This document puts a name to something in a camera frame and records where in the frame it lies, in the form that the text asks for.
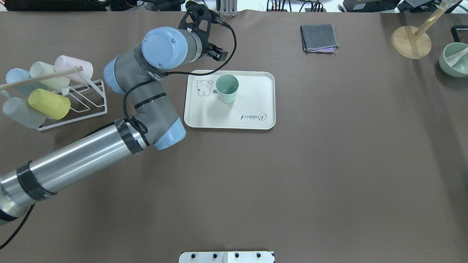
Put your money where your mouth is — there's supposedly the aluminium frame post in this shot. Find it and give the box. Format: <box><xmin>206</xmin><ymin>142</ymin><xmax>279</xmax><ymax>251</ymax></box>
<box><xmin>217</xmin><ymin>0</ymin><xmax>238</xmax><ymax>17</ymax></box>

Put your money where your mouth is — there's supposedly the green plastic cup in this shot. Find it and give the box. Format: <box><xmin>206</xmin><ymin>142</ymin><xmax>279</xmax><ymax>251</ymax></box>
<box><xmin>216</xmin><ymin>74</ymin><xmax>239</xmax><ymax>104</ymax></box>

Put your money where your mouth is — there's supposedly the green bowl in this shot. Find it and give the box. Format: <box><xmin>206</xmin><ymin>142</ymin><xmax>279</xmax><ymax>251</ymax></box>
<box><xmin>438</xmin><ymin>43</ymin><xmax>468</xmax><ymax>77</ymax></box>

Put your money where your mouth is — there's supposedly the folded grey cloth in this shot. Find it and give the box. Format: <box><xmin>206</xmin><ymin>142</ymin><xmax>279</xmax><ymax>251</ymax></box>
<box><xmin>300</xmin><ymin>23</ymin><xmax>339</xmax><ymax>53</ymax></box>

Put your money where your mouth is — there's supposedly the yellow plastic cup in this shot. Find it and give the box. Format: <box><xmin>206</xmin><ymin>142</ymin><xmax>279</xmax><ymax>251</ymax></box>
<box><xmin>28</xmin><ymin>89</ymin><xmax>71</xmax><ymax>120</ymax></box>

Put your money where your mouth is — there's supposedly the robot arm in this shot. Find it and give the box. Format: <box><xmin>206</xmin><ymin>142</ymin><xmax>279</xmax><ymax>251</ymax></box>
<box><xmin>1</xmin><ymin>1</ymin><xmax>232</xmax><ymax>225</ymax></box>

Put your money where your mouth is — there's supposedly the pale cream plastic cup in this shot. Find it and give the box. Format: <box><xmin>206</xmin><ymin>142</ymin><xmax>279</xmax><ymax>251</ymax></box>
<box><xmin>29</xmin><ymin>61</ymin><xmax>70</xmax><ymax>93</ymax></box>

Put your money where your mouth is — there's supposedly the wooden cup stand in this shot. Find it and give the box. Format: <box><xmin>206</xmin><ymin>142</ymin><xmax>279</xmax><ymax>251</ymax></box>
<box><xmin>391</xmin><ymin>0</ymin><xmax>461</xmax><ymax>59</ymax></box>

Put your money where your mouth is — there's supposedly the white wire cup rack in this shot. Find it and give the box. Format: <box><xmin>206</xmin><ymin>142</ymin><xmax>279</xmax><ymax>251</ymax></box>
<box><xmin>36</xmin><ymin>70</ymin><xmax>107</xmax><ymax>130</ymax></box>

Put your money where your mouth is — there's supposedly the pink plastic cup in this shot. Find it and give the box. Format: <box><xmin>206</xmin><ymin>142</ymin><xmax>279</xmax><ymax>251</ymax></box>
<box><xmin>53</xmin><ymin>55</ymin><xmax>94</xmax><ymax>84</ymax></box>

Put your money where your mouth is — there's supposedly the wooden rack handle rod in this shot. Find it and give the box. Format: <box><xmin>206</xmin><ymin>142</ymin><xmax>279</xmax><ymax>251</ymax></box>
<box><xmin>0</xmin><ymin>66</ymin><xmax>83</xmax><ymax>90</ymax></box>

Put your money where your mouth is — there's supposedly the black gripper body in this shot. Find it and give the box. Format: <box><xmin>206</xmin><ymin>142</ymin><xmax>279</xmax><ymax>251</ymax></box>
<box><xmin>178</xmin><ymin>1</ymin><xmax>228</xmax><ymax>62</ymax></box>

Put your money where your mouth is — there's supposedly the cream rabbit tray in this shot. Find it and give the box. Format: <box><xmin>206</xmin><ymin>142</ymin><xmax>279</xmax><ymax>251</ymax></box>
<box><xmin>184</xmin><ymin>70</ymin><xmax>276</xmax><ymax>130</ymax></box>

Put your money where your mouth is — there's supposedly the grey plastic cup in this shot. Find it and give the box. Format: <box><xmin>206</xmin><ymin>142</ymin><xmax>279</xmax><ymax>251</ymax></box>
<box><xmin>2</xmin><ymin>97</ymin><xmax>47</xmax><ymax>129</ymax></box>

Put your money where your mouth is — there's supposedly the white ceramic spoon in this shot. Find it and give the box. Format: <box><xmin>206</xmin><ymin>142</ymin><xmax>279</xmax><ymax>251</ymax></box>
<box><xmin>447</xmin><ymin>47</ymin><xmax>468</xmax><ymax>67</ymax></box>

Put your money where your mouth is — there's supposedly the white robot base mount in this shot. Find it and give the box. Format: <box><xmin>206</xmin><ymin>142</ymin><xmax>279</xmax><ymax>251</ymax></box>
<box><xmin>178</xmin><ymin>250</ymin><xmax>275</xmax><ymax>263</ymax></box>

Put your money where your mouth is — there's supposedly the light blue plastic cup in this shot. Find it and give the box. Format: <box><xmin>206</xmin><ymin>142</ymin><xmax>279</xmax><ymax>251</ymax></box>
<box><xmin>5</xmin><ymin>68</ymin><xmax>47</xmax><ymax>96</ymax></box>

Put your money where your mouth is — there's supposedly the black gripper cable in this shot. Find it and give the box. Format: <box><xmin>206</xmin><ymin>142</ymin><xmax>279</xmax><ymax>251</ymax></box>
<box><xmin>122</xmin><ymin>20</ymin><xmax>237</xmax><ymax>134</ymax></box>

